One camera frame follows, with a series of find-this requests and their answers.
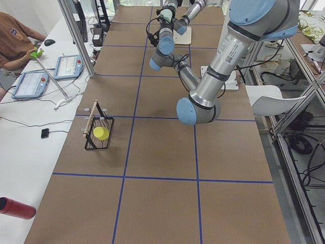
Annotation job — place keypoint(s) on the metal rod with hook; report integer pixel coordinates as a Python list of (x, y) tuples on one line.
[(66, 99)]

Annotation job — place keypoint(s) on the black keyboard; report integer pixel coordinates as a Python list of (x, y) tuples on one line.
[(82, 27)]

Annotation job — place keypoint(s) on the aluminium frame post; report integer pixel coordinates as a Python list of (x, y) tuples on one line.
[(72, 26)]

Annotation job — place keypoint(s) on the far blue teach pendant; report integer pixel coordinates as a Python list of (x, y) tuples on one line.
[(67, 67)]

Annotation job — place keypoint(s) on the yellow plastic cup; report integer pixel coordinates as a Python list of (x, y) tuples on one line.
[(101, 133)]

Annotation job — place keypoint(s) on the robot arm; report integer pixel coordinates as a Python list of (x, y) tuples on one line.
[(180, 25), (250, 21)]

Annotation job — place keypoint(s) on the small black box device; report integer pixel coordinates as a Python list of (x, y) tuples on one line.
[(97, 37)]

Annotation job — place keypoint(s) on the black computer mouse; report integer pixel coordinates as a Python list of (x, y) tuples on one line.
[(49, 42)]

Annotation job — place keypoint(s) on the white pedestal column base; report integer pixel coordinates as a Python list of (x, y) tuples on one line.
[(184, 39)]

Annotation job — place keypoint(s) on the blue teach pendant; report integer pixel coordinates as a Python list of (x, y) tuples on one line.
[(31, 85), (67, 67)]

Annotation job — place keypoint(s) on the person in brown shirt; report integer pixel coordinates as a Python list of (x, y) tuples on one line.
[(16, 47)]

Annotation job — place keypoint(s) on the white chair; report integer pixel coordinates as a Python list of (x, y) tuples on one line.
[(267, 100)]

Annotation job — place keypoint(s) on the small black square puck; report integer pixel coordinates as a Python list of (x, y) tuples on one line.
[(45, 133)]

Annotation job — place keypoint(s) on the near blue teach pendant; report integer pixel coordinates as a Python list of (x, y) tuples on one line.
[(31, 85)]

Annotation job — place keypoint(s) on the red cylindrical bottle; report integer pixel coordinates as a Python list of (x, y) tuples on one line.
[(17, 209)]

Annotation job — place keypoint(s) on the black wire cup rack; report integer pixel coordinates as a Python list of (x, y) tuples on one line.
[(97, 118)]

